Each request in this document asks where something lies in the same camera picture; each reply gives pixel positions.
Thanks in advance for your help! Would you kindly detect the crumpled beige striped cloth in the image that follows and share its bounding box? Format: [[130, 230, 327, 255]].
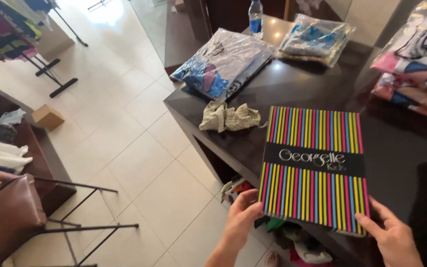
[[199, 101, 268, 133]]

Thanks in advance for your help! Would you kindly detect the person's right hand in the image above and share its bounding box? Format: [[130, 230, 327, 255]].
[[354, 196, 424, 267]]

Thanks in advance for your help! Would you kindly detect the small cardboard box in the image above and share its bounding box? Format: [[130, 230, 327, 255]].
[[32, 104, 65, 131]]

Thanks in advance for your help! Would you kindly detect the person's left hand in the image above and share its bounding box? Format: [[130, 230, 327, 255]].
[[221, 189, 264, 251]]

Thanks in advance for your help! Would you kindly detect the plastic bag with blue garment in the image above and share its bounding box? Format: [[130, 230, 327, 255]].
[[170, 28, 276, 102]]

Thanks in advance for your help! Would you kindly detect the person's foot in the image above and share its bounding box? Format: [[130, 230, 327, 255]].
[[264, 251, 281, 267]]

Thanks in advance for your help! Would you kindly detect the clothes rack with hanging garments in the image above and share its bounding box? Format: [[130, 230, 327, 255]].
[[0, 0, 89, 98]]

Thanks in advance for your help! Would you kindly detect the brown leather stool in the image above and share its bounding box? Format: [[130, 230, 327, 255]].
[[0, 174, 47, 267]]

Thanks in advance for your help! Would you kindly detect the black metal rack frame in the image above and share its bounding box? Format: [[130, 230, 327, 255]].
[[32, 176, 140, 267]]

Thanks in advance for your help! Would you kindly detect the heap of clothes under table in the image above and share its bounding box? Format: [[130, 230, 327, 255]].
[[221, 178, 334, 267]]

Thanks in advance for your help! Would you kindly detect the stack of bagged printed garments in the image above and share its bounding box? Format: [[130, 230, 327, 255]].
[[370, 1, 427, 124]]

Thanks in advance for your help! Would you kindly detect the small plastic bag with garment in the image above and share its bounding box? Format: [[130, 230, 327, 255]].
[[276, 14, 356, 68]]

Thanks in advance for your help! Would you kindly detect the clear plastic water bottle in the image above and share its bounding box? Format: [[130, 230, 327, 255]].
[[248, 0, 264, 40]]

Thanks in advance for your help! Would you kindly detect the striped multicolour gift box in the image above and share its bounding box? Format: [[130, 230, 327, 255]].
[[257, 106, 370, 237]]

